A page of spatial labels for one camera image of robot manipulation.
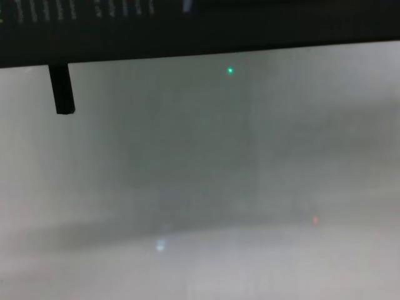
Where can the black company introduction poster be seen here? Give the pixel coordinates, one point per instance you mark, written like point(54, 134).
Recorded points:
point(131, 34)

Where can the black tape frame outline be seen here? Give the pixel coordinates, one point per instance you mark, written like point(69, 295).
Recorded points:
point(63, 93)

